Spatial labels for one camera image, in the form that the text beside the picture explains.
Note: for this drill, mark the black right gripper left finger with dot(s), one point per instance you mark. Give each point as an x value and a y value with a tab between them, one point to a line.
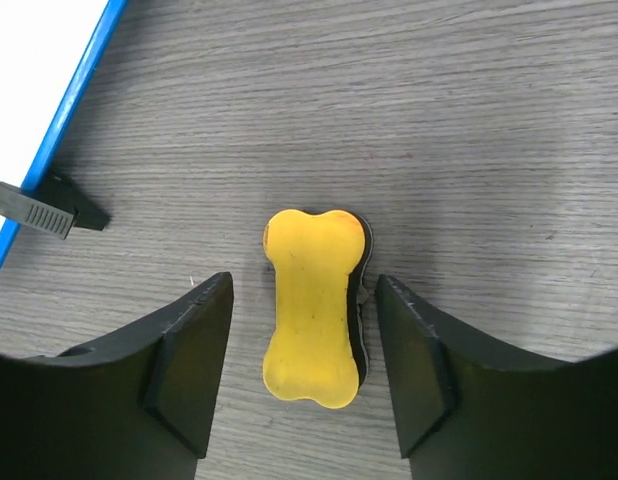
136	403

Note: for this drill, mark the blue framed whiteboard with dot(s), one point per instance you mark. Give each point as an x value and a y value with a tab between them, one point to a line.
49	51

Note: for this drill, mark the yellow bone shaped eraser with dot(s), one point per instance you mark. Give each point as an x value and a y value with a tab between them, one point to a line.
316	351

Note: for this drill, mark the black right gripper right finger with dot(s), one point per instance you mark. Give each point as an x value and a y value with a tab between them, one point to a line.
470	406

